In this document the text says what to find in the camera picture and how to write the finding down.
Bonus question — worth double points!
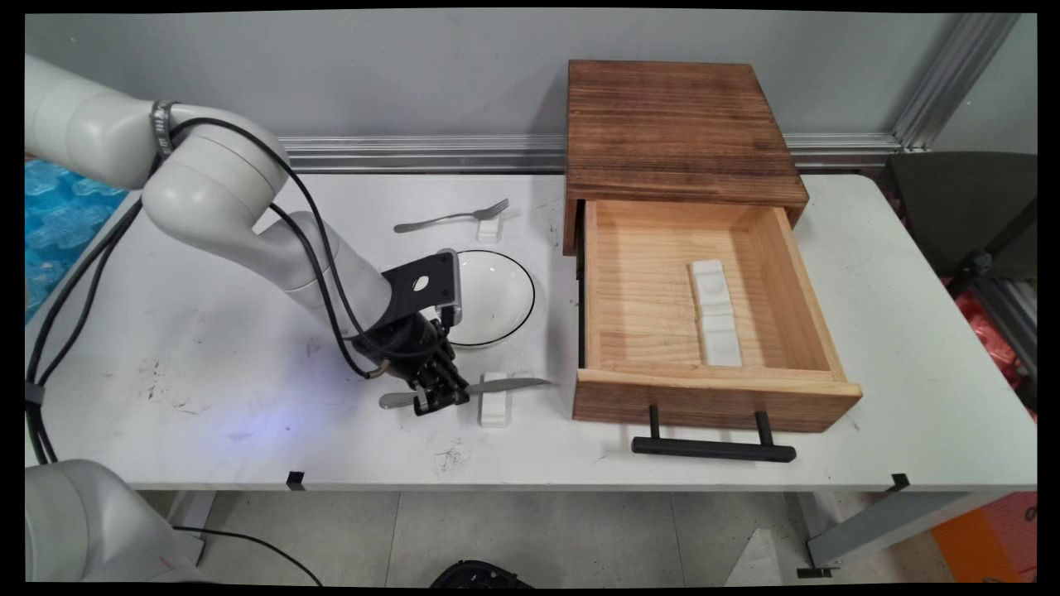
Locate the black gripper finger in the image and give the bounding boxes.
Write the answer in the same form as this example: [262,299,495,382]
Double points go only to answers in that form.
[411,364,466,417]
[426,338,470,397]

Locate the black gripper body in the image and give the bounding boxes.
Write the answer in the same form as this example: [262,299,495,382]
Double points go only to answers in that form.
[363,311,456,388]

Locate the silver serrated table knife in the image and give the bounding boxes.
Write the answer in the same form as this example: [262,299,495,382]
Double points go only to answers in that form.
[378,377,555,411]

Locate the white plate with black rim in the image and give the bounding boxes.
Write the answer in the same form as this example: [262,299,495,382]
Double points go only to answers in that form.
[443,249,537,349]

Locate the silver fork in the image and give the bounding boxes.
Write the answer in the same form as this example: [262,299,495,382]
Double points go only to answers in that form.
[393,198,511,234]

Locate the black round floor object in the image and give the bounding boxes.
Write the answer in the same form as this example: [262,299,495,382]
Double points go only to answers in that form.
[430,560,532,589]

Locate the dark wooden drawer cabinet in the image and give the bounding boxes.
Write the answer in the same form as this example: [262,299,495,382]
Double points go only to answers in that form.
[562,59,811,257]

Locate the blue bubble wrap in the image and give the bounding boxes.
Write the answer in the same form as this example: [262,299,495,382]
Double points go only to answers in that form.
[25,158,131,325]

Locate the grey table leg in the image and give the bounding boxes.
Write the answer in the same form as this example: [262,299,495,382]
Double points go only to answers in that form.
[793,492,980,574]

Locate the red bag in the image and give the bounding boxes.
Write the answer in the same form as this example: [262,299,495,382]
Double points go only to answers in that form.
[942,276,1038,419]

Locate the orange box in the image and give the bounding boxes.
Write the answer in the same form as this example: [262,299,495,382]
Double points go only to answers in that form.
[931,492,1038,584]

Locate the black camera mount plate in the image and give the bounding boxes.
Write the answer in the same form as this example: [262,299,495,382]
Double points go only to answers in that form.
[381,252,456,324]

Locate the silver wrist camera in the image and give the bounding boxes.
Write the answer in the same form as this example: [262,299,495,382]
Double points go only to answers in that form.
[436,248,463,329]

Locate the aluminium frame rail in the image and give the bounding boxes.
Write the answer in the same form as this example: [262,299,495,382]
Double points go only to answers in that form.
[277,131,905,175]

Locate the black floor cable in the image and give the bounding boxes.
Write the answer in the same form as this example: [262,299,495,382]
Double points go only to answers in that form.
[172,525,325,586]

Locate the black drawer handle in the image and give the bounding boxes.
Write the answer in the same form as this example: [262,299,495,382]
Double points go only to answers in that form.
[630,403,798,464]

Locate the grey strap on arm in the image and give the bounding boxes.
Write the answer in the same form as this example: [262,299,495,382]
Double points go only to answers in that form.
[148,100,180,159]

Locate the aluminium frame post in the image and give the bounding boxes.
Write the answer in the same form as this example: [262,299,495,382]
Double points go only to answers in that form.
[889,12,1024,151]

